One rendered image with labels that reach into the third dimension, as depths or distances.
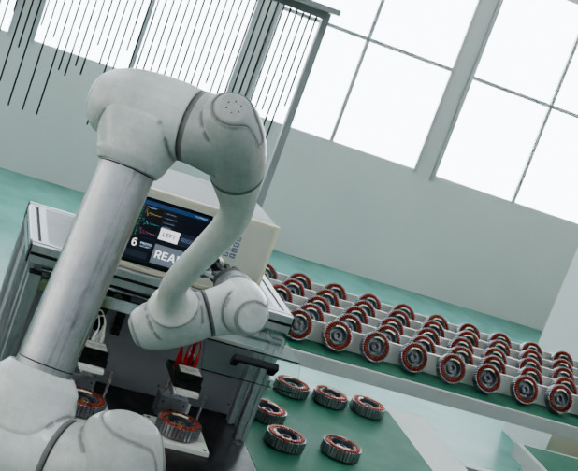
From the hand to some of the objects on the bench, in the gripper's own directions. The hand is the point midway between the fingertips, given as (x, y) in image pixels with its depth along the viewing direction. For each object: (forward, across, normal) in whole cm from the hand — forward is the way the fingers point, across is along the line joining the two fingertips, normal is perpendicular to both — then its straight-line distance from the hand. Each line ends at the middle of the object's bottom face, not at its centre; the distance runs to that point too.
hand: (217, 263), depth 280 cm
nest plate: (-3, +4, -44) cm, 44 cm away
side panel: (+37, -41, -46) cm, 72 cm away
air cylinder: (+11, -21, -44) cm, 50 cm away
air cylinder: (+11, +4, -44) cm, 46 cm away
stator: (+18, +55, -46) cm, 74 cm away
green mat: (+20, +56, -46) cm, 75 cm away
